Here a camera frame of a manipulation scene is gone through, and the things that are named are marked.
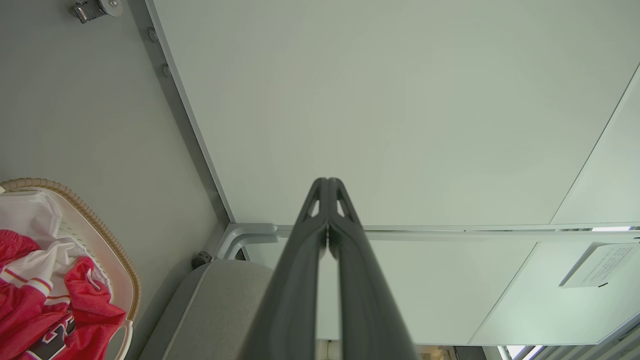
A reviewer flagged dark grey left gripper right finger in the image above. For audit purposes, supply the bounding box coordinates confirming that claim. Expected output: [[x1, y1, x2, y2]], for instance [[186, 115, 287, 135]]
[[327, 177, 419, 360]]

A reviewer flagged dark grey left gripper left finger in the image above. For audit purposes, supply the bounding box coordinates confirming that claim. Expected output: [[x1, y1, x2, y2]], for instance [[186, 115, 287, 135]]
[[239, 177, 329, 360]]

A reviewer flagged red and white jersey garment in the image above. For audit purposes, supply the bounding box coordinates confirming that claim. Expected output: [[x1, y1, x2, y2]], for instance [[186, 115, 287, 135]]
[[0, 229, 127, 360]]

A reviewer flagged grey fabric sofa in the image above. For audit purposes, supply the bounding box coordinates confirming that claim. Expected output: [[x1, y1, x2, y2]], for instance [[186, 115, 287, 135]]
[[139, 259, 275, 360]]

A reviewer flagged white basket with wicker rim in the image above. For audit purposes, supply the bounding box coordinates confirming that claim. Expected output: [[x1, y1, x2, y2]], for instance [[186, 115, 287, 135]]
[[0, 177, 142, 360]]

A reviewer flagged large white partition panel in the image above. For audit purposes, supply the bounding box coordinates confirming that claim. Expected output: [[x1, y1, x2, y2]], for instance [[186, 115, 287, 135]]
[[145, 0, 640, 236]]

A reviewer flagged white paper sign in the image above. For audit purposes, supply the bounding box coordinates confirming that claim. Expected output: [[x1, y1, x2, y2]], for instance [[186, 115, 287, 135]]
[[558, 242, 640, 289]]

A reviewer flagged white cloth garment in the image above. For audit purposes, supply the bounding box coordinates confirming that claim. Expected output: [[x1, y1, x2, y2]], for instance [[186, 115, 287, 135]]
[[0, 191, 108, 301]]

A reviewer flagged silver caster wheel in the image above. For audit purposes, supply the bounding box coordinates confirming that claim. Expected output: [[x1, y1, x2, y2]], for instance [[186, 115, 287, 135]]
[[71, 0, 124, 24]]

